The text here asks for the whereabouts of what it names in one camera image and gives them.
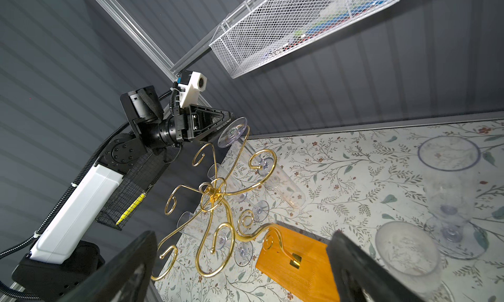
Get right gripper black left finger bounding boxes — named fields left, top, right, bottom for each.
left=59, top=231, right=158, bottom=301

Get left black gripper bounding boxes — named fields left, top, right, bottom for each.
left=171, top=105, right=234, bottom=143

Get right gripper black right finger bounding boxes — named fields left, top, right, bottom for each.
left=326, top=231, right=422, bottom=301

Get clear wine glass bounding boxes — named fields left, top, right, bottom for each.
left=417, top=136, right=488, bottom=260
left=206, top=162, right=270, bottom=223
left=217, top=117, right=306, bottom=209
left=254, top=152, right=274, bottom=178
left=375, top=221, right=454, bottom=301
left=177, top=211, right=253, bottom=267

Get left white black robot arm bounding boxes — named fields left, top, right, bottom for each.
left=1, top=85, right=234, bottom=301

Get orange wooden rack base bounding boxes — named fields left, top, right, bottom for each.
left=256, top=224, right=341, bottom=301

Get yellow striped item in basket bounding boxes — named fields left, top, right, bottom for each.
left=115, top=192, right=147, bottom=227

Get floral table mat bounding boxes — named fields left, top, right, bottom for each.
left=154, top=119, right=503, bottom=301

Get items in white basket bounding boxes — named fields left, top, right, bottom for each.
left=261, top=0, right=388, bottom=60

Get gold wire glass rack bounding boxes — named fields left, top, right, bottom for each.
left=151, top=122, right=304, bottom=282

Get black wire mesh basket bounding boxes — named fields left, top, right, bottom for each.
left=95, top=147, right=182, bottom=231

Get left black corrugated cable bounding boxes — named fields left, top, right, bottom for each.
left=0, top=120, right=131, bottom=301

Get white wire mesh basket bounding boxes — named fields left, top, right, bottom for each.
left=209, top=0, right=400, bottom=79

